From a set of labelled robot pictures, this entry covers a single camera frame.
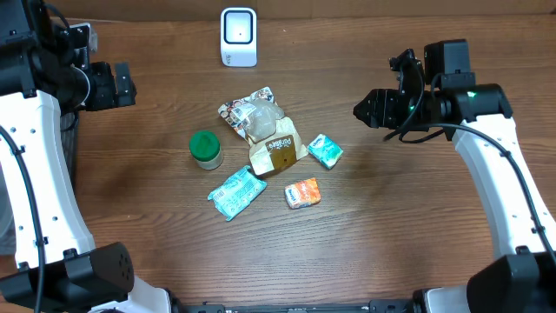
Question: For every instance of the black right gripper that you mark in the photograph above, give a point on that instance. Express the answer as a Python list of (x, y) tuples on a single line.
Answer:
[(384, 111)]

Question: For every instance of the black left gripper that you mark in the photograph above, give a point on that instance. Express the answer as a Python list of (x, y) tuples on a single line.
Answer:
[(110, 97)]

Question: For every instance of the teal tissue pack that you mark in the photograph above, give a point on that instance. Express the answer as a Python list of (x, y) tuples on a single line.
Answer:
[(326, 151)]

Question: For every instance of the green lid jar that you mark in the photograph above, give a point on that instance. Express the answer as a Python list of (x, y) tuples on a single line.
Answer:
[(205, 148)]

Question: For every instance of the beige brown snack pouch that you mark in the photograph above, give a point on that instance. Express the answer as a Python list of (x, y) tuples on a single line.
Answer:
[(274, 142)]

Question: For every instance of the orange snack pack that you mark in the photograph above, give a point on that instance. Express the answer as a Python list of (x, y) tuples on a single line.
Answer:
[(302, 194)]

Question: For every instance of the teal snack packet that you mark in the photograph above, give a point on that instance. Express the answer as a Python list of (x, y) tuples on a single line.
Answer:
[(237, 192)]

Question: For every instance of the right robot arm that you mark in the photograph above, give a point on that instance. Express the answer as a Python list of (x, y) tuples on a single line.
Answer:
[(438, 95)]

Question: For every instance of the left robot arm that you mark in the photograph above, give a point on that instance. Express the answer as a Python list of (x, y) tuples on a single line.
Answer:
[(46, 73)]

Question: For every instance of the grey plastic mesh basket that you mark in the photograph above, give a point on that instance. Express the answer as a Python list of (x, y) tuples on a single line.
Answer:
[(69, 142)]

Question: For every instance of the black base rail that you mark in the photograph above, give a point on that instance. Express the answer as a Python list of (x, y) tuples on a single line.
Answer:
[(373, 306)]

